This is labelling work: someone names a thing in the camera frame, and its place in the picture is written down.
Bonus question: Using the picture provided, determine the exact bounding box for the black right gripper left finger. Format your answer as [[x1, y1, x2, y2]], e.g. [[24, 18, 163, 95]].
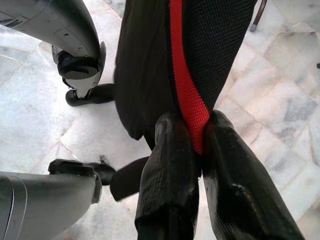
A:
[[134, 111, 201, 240]]

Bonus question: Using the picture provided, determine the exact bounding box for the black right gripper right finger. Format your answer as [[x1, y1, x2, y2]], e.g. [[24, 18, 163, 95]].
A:
[[201, 109, 307, 240]]

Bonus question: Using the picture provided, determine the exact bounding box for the black polo shirt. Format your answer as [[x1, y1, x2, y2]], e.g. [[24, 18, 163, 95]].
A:
[[109, 0, 258, 203]]

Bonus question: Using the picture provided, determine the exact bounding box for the grey robot right leg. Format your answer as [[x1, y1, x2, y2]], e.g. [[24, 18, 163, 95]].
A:
[[0, 158, 117, 240]]

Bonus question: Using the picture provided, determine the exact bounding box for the grey robot leg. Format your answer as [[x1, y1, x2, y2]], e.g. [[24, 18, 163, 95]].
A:
[[0, 158, 117, 240], [0, 0, 116, 108]]

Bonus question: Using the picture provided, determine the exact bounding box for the grey robot left leg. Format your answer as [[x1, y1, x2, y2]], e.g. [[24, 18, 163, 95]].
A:
[[0, 0, 116, 108]]

